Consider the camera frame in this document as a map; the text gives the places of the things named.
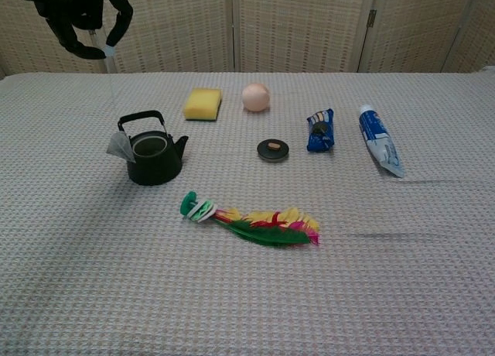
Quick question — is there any colourful feather shuttlecock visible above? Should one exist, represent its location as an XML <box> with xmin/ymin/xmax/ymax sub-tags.
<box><xmin>179</xmin><ymin>190</ymin><xmax>322</xmax><ymax>248</ymax></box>

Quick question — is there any black teapot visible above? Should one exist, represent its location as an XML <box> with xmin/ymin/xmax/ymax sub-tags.
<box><xmin>117</xmin><ymin>109</ymin><xmax>189</xmax><ymax>187</ymax></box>

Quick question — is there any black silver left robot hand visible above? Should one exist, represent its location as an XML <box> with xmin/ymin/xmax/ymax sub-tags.
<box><xmin>17</xmin><ymin>0</ymin><xmax>135</xmax><ymax>60</ymax></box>

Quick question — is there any yellow sponge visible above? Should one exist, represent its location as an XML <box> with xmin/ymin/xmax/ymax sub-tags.
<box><xmin>183</xmin><ymin>87</ymin><xmax>223</xmax><ymax>122</ymax></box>

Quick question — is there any black teapot lid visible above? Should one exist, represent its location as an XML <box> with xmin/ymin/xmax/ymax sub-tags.
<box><xmin>256</xmin><ymin>138</ymin><xmax>292</xmax><ymax>164</ymax></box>

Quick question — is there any waffle weave tablecloth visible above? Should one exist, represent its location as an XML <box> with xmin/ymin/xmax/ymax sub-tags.
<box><xmin>0</xmin><ymin>65</ymin><xmax>495</xmax><ymax>356</ymax></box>

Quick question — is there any blue white toothpaste tube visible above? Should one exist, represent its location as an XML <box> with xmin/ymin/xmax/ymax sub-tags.
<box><xmin>358</xmin><ymin>104</ymin><xmax>406</xmax><ymax>179</ymax></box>

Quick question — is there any peach coloured ball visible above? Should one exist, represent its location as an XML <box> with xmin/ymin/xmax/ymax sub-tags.
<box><xmin>241</xmin><ymin>82</ymin><xmax>271</xmax><ymax>112</ymax></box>

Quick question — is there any blue cookie packet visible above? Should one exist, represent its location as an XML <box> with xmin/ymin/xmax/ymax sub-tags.
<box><xmin>306</xmin><ymin>108</ymin><xmax>336</xmax><ymax>153</ymax></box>

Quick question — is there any small tea bag with string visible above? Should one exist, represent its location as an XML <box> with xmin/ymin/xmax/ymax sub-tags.
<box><xmin>104</xmin><ymin>45</ymin><xmax>137</xmax><ymax>164</ymax></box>

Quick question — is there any woven folding screen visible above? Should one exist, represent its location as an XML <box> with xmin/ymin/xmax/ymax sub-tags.
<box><xmin>0</xmin><ymin>0</ymin><xmax>495</xmax><ymax>80</ymax></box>

